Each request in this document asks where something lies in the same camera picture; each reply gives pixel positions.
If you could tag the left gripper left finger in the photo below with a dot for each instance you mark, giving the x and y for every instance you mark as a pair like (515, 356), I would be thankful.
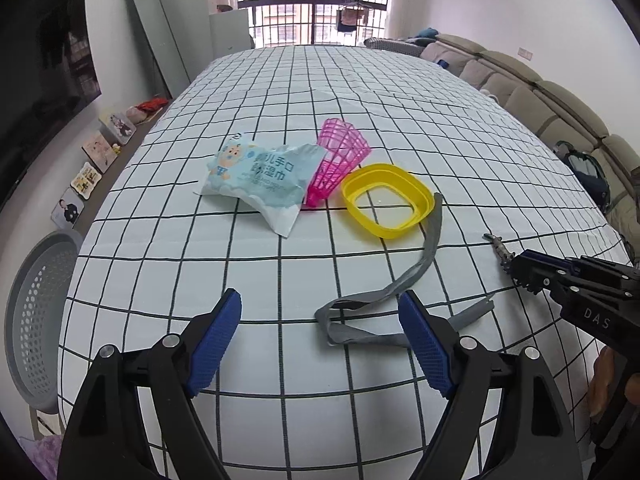
(181, 366)

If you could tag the yellow plastic ring lid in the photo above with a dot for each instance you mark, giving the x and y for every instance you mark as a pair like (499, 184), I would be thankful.
(385, 200)

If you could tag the child photo white frame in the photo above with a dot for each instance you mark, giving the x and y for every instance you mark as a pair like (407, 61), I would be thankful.
(120, 127)

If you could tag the checkered white tablecloth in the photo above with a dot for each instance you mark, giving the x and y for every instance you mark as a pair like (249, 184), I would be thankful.
(285, 403)

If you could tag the red folded cloth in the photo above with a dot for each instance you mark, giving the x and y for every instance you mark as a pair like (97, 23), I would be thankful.
(151, 106)

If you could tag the baby photo canvas frame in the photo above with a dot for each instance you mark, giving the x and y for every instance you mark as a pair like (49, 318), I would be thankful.
(100, 152)

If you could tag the black backpack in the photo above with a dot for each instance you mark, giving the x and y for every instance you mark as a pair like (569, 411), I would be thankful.
(589, 173)

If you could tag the grey perforated laundry basket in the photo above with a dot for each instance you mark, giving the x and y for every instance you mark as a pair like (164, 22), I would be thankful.
(34, 313)

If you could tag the beige sofa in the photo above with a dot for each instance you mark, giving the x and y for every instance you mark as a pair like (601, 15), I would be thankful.
(549, 110)

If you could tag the leaning grey mirror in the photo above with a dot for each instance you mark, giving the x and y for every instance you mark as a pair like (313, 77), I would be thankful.
(163, 45)

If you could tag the blue wet wipes packet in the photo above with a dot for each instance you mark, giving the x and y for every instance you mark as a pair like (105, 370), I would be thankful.
(273, 181)

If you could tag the pink plastic shuttlecock basket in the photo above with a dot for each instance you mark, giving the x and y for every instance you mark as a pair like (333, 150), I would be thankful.
(345, 148)

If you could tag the wooden tv console shelf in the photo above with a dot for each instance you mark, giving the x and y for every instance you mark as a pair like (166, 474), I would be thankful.
(99, 194)

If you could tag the man portrait photo frame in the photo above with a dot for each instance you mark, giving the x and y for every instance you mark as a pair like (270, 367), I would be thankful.
(67, 209)

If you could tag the large black television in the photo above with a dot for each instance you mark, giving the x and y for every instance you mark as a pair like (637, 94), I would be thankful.
(47, 78)

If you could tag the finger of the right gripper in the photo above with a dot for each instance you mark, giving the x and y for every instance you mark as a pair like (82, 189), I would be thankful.
(547, 260)
(535, 278)

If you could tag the grey cabinet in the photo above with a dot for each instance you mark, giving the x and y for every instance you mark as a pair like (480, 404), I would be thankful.
(230, 32)

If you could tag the purple fluffy rug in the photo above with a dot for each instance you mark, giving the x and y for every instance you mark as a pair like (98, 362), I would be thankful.
(44, 453)

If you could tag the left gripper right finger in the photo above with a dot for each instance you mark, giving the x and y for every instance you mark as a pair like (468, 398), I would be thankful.
(459, 368)

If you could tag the yellow scalloped photo frame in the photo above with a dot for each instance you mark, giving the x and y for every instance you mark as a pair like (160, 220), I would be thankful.
(86, 181)

